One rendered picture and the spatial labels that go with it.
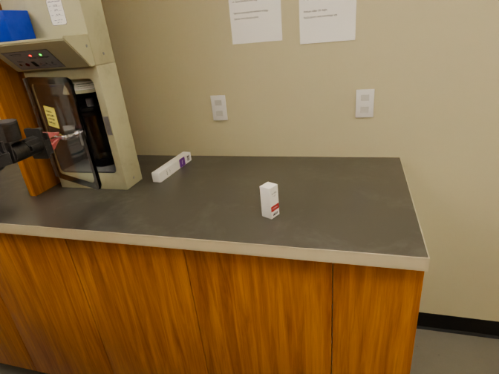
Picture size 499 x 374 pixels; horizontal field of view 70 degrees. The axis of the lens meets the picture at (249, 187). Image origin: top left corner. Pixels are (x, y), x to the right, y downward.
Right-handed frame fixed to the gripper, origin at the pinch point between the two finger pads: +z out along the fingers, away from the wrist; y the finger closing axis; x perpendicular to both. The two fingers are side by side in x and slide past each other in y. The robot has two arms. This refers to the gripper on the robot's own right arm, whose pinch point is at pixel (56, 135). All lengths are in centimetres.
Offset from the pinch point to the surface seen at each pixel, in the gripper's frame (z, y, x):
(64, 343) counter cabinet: -15, -86, 15
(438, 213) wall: 54, -52, -136
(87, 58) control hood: 8.4, 23.8, -13.8
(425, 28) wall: 54, 23, -123
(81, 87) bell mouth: 14.5, 13.6, -3.1
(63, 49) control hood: 3.2, 27.3, -10.0
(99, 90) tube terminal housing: 11.9, 12.7, -12.7
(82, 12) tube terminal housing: 12.0, 37.3, -13.7
